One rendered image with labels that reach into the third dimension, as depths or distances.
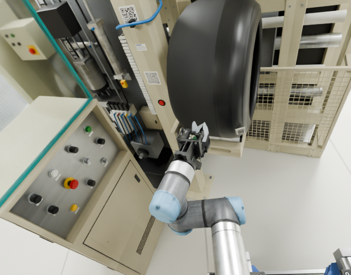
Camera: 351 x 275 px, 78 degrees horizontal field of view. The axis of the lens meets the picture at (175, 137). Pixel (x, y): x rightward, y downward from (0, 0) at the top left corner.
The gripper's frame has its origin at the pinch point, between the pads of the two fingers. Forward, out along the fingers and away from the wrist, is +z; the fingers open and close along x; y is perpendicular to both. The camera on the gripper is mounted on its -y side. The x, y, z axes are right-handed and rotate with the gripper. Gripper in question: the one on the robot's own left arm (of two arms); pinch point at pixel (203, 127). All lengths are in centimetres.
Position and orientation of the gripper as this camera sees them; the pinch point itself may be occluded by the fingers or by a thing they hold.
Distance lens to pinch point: 76.7
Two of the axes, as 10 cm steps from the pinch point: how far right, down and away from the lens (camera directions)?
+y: -1.9, -7.3, -6.6
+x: -9.1, -1.2, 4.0
